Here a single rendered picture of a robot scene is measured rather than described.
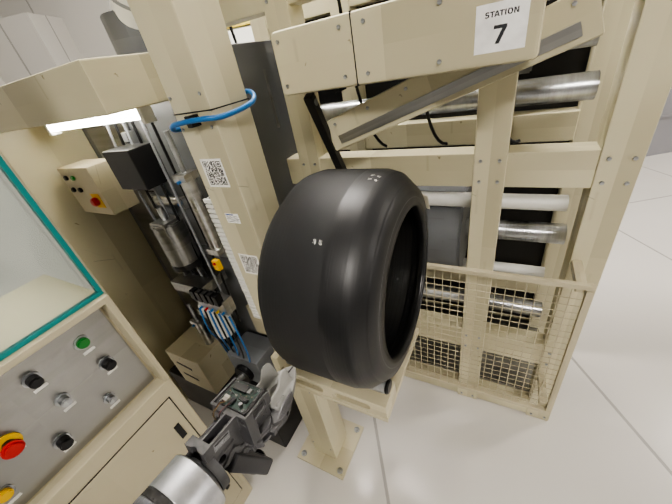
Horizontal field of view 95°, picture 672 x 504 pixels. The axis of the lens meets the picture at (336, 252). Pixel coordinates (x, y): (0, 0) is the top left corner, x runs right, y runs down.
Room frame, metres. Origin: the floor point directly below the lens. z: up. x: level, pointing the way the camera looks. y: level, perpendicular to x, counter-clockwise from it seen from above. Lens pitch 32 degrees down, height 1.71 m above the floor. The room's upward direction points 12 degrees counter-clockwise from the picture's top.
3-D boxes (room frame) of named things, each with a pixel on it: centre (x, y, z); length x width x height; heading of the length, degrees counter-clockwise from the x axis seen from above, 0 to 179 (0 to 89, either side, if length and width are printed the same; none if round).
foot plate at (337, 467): (0.86, 0.23, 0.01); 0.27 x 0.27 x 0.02; 57
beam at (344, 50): (0.92, -0.26, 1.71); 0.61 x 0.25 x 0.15; 57
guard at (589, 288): (0.89, -0.37, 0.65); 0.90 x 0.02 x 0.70; 57
